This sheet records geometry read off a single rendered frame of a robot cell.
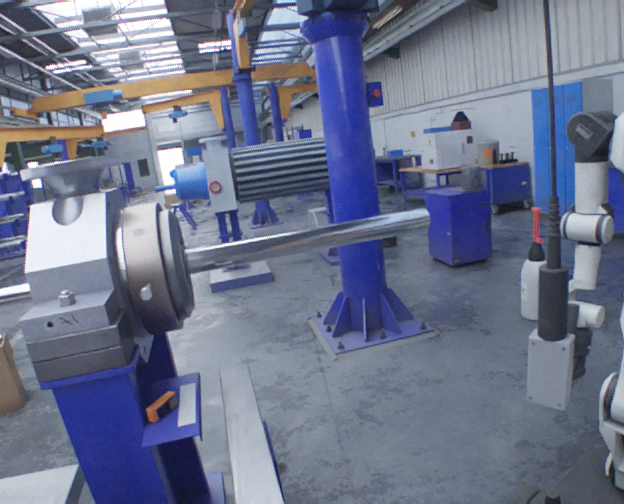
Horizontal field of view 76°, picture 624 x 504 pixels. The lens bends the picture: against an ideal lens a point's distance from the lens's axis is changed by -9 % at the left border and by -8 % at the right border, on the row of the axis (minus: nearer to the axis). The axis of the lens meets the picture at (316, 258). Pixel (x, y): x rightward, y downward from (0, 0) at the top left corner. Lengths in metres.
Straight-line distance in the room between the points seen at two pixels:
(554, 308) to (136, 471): 0.96
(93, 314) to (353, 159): 2.19
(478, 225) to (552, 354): 3.84
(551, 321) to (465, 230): 3.78
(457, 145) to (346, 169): 5.29
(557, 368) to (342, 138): 2.32
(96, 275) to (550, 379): 0.95
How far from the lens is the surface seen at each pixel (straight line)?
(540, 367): 0.78
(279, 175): 4.78
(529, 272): 3.24
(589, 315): 1.42
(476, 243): 4.59
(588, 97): 6.06
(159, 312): 1.17
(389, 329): 3.14
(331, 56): 2.93
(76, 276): 1.10
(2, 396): 3.38
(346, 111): 2.88
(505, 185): 7.19
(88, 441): 1.14
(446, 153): 7.92
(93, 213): 1.16
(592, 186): 1.37
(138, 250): 1.14
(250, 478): 0.76
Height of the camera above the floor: 1.36
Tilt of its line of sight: 15 degrees down
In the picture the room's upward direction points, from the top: 8 degrees counter-clockwise
